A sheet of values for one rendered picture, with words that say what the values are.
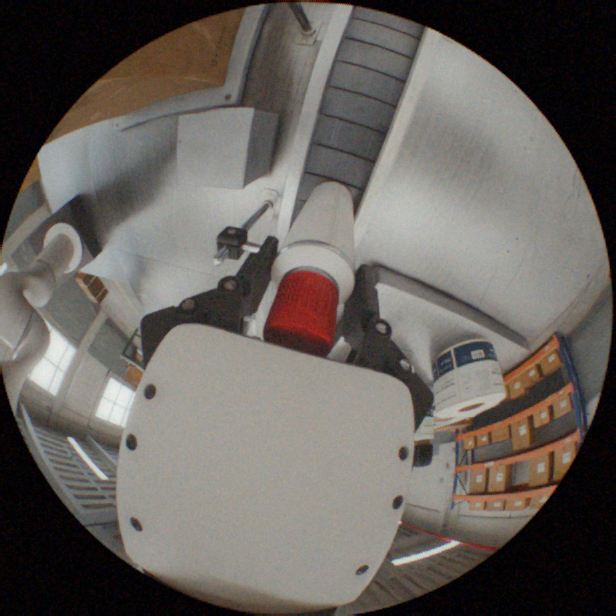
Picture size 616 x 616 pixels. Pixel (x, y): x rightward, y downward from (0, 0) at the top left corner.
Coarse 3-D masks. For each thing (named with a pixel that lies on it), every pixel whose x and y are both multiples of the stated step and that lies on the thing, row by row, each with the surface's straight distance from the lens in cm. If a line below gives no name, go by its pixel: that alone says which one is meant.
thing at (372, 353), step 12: (372, 324) 9; (384, 324) 10; (372, 336) 9; (384, 336) 9; (360, 348) 9; (372, 348) 9; (384, 348) 9; (348, 360) 11; (360, 360) 8; (372, 360) 8; (384, 360) 9
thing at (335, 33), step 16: (336, 16) 21; (336, 32) 20; (320, 48) 19; (336, 48) 19; (320, 64) 18; (320, 80) 18; (320, 96) 17; (304, 112) 17; (304, 128) 17; (304, 144) 17; (304, 160) 17; (288, 176) 18; (288, 192) 18; (288, 208) 18; (288, 224) 19; (272, 288) 25
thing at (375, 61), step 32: (352, 32) 29; (384, 32) 30; (416, 32) 31; (352, 64) 28; (384, 64) 27; (352, 96) 26; (384, 96) 26; (320, 128) 25; (352, 128) 25; (384, 128) 25; (320, 160) 25; (352, 160) 25; (352, 192) 26
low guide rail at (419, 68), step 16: (432, 32) 28; (432, 48) 26; (416, 64) 25; (416, 80) 24; (416, 96) 23; (400, 112) 22; (400, 128) 22; (384, 144) 23; (384, 160) 22; (384, 176) 22; (368, 192) 22; (368, 208) 23
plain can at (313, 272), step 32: (320, 192) 20; (320, 224) 12; (352, 224) 16; (288, 256) 11; (320, 256) 10; (352, 256) 12; (288, 288) 9; (320, 288) 9; (352, 288) 12; (288, 320) 8; (320, 320) 8; (320, 352) 9
